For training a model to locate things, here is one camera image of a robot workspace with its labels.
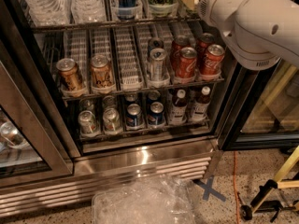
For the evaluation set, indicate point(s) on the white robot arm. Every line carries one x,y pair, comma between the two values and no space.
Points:
257,32

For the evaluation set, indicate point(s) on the rear right red cola can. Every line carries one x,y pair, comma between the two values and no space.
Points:
202,43

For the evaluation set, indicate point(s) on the red cola can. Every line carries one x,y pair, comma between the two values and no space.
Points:
187,60
202,43
211,64
179,42

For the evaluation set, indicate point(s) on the rear left red cola can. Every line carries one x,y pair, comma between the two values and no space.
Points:
179,42

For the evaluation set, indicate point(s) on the silver can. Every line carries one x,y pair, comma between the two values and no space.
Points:
157,62
87,122
87,105
155,42
109,101
111,119

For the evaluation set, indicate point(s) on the blue red can top shelf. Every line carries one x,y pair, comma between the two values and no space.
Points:
125,9

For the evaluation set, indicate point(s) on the front left red cola can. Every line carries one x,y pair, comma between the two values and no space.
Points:
187,60

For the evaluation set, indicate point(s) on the front right red cola can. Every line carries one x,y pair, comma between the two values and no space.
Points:
211,64

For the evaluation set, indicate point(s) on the stainless steel fridge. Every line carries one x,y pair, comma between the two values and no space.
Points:
105,161

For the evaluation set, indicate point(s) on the rear right blue can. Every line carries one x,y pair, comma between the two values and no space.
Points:
153,96

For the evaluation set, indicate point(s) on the rear left blue can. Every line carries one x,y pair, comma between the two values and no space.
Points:
131,98

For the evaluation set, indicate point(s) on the gold can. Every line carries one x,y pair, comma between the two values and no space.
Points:
101,71
70,74

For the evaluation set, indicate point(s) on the front right blue pepsi can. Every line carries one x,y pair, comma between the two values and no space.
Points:
156,113

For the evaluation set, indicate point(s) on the blue pepsi can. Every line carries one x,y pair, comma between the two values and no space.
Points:
156,113
134,115

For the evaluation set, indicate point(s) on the front left blue pepsi can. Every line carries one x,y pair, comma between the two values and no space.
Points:
134,115

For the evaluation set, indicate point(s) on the right glass fridge door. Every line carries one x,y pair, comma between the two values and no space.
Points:
263,110

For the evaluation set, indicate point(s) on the left gold can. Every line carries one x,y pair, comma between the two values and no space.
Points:
70,74

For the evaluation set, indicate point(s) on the rear left silver bottom can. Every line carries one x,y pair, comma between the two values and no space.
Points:
87,105

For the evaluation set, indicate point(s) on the front left silver bottom can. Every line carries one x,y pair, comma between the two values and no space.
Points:
87,122

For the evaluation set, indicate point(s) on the open fridge door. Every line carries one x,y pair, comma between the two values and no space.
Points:
35,151

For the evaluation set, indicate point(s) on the clear water bottle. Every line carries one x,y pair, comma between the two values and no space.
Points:
86,11
46,12

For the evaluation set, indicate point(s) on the left brown drink bottle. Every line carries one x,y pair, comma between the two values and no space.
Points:
178,107

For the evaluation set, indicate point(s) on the brown drink bottle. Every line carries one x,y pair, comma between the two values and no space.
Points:
178,107
200,104

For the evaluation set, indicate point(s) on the right brown drink bottle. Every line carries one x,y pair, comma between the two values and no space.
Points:
200,104

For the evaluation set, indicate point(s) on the left clear water bottle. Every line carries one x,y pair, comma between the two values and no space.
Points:
46,12

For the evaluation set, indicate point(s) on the blue tape cross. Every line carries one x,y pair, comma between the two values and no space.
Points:
209,190

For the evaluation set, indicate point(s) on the clear plastic bin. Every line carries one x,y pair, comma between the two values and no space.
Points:
159,200

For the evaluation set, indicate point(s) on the yellow black stand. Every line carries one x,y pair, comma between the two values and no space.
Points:
261,202

